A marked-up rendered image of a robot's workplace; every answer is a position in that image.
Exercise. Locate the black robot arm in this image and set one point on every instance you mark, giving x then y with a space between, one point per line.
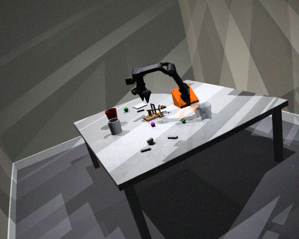
138 73

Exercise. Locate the white ball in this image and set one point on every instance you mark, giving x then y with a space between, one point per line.
149 140

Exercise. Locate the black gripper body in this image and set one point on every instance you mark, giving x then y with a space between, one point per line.
143 89

